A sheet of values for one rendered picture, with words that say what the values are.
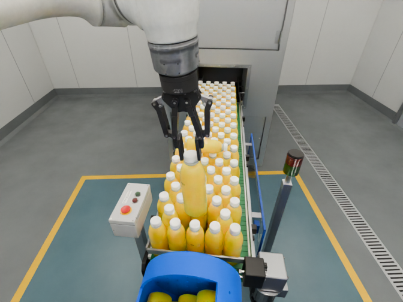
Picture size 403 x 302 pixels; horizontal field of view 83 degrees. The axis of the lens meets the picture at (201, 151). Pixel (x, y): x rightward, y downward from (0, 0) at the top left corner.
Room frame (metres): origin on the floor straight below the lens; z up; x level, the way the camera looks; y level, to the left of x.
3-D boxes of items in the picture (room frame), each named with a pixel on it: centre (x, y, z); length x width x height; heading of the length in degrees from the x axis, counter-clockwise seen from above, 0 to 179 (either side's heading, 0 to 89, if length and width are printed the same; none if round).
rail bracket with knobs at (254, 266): (0.41, -0.18, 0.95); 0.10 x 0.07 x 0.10; 84
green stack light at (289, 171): (0.73, -0.38, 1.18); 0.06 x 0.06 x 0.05
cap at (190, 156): (0.47, 0.03, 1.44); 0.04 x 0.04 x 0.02
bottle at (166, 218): (0.58, 0.13, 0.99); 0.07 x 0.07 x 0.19
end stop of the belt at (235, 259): (0.46, 0.01, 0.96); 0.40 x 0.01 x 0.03; 84
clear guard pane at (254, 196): (0.99, -0.32, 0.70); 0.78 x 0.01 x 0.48; 174
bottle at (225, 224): (0.56, -0.09, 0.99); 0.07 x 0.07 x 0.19
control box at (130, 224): (0.62, 0.29, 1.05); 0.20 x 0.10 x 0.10; 174
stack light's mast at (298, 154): (0.73, -0.38, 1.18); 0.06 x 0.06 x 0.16
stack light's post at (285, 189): (0.73, -0.38, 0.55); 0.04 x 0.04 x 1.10; 84
